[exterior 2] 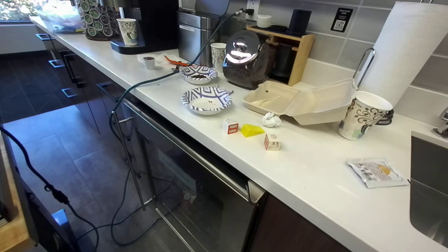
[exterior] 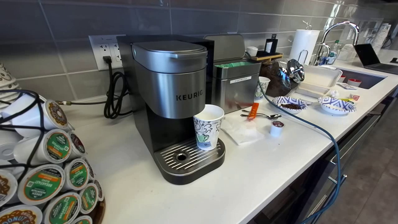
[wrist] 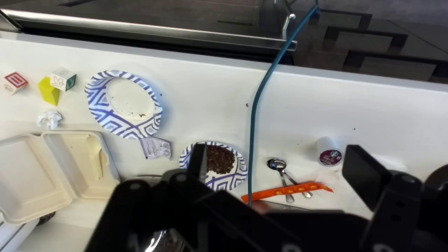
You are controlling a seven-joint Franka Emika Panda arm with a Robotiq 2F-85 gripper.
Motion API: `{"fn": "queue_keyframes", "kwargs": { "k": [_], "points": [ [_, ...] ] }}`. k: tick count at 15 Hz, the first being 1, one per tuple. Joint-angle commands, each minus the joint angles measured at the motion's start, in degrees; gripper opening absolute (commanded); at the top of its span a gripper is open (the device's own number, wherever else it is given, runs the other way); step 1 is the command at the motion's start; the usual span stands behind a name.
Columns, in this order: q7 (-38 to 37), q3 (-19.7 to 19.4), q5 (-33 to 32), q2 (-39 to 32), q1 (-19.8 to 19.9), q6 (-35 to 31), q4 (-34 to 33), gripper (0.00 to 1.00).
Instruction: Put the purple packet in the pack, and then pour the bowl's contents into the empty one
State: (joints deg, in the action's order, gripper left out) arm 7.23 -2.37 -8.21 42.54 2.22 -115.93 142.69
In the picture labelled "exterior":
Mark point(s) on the orange packet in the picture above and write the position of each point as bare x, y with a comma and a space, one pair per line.
254, 110

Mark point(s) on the patterned paper bowl with beans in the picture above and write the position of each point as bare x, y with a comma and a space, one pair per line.
289, 102

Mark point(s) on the empty patterned paper bowl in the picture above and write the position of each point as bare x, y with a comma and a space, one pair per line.
337, 105

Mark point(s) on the yellow stick packet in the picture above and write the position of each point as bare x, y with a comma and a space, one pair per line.
346, 100

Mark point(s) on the pale flat packet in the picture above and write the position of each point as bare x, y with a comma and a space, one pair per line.
346, 86

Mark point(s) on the red and white packet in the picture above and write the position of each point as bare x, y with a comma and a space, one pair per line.
355, 97

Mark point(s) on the silver black coffee machine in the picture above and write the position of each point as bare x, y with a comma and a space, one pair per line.
169, 93

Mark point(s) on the steel bin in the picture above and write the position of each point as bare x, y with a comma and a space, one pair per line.
236, 87

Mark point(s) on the white paper napkin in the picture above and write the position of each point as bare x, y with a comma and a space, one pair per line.
241, 132

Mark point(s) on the metal spoon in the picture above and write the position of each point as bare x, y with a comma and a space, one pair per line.
262, 118
273, 116

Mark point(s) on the steel bin lid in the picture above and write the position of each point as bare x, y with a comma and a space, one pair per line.
225, 46

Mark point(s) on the small patterned paper cup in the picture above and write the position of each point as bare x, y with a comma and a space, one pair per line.
265, 83

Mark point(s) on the white coffee pod dark lid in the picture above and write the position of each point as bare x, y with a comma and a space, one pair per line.
276, 129

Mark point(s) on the small white cup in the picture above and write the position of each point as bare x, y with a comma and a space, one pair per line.
252, 50

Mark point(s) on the glass jar of coffee beans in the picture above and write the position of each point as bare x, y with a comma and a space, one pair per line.
275, 81

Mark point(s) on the wooden tray with black holders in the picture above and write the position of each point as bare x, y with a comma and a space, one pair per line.
269, 56

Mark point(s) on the paper towel roll on holder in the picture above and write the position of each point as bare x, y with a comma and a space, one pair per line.
304, 45

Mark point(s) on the white foam takeaway box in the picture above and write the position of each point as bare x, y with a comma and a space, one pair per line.
321, 77

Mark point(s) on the coffee pod green lid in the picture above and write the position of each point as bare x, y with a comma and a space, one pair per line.
40, 185
77, 174
89, 198
54, 146
62, 208
82, 220

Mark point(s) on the crumpled white wrapper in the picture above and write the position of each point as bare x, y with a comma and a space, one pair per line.
334, 93

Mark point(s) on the dish soap bottle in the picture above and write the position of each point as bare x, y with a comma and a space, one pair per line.
332, 56

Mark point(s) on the red and white cup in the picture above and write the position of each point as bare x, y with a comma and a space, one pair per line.
342, 78
354, 82

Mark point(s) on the white plastic container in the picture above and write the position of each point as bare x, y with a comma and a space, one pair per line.
347, 53

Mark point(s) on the chrome tap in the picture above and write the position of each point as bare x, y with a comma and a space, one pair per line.
339, 25

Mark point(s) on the coffee pod brown lid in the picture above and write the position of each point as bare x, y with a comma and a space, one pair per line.
20, 216
31, 115
6, 186

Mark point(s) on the sink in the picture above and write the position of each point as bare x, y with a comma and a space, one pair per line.
368, 79

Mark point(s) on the black laptop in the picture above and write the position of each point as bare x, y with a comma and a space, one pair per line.
368, 56

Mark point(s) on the stack of patterned paper cups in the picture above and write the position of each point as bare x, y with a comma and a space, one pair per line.
6, 79

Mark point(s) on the white wall socket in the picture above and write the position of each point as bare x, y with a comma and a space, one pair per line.
99, 46

